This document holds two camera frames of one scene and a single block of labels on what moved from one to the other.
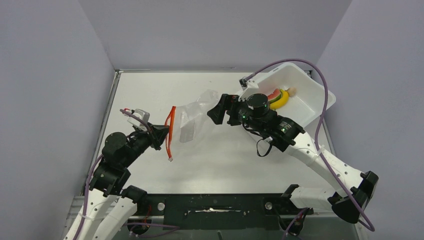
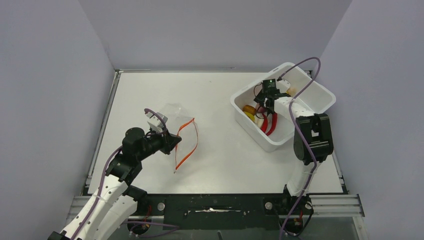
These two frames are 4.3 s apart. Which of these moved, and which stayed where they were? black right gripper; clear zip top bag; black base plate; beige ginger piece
Moved: clear zip top bag; black right gripper
Stayed: beige ginger piece; black base plate
